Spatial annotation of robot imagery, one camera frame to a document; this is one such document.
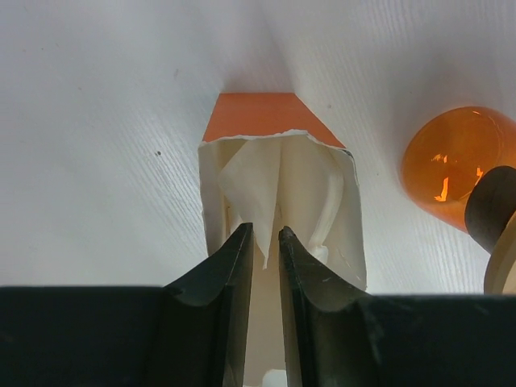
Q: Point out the paper coffee filters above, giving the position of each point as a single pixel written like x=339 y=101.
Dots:
x=309 y=194

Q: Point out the orange glass beaker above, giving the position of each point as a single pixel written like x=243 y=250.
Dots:
x=447 y=158

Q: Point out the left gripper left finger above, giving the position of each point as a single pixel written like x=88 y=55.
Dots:
x=192 y=332

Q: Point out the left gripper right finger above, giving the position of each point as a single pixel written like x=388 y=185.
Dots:
x=337 y=335

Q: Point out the orange filter box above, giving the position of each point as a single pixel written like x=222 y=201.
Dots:
x=268 y=115

